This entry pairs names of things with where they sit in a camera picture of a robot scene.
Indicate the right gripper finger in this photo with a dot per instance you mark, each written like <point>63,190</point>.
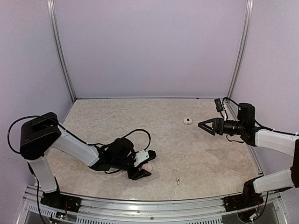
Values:
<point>209,127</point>
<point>207,123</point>

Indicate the right aluminium post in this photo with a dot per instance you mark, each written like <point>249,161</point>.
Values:
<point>242,47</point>

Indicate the front aluminium rail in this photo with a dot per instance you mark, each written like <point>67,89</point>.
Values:
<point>109,211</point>

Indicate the white earbud charging case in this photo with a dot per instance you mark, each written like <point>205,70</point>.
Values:
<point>187,121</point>

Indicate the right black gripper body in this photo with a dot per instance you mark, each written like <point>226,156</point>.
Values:
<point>220,125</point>

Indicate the pink round case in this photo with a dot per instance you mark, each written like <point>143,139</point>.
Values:
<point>148,167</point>

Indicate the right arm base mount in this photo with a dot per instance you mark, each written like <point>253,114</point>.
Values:
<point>246,199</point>

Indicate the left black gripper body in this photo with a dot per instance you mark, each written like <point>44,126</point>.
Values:
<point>130,174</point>

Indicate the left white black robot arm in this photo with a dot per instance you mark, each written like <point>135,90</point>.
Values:
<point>42,133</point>

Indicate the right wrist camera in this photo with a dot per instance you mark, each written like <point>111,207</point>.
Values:
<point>220,108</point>

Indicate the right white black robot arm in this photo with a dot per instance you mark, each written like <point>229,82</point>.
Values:
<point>260,136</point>

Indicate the left aluminium post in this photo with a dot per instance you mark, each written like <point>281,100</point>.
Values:
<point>59,49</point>

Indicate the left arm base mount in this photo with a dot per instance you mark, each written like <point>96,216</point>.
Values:
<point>61,201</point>

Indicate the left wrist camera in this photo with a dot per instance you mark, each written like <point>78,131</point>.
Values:
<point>144,156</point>

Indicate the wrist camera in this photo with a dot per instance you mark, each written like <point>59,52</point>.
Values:
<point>220,108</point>
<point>144,156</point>

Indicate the aluminium post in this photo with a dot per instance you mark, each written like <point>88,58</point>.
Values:
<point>242,47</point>
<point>59,49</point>

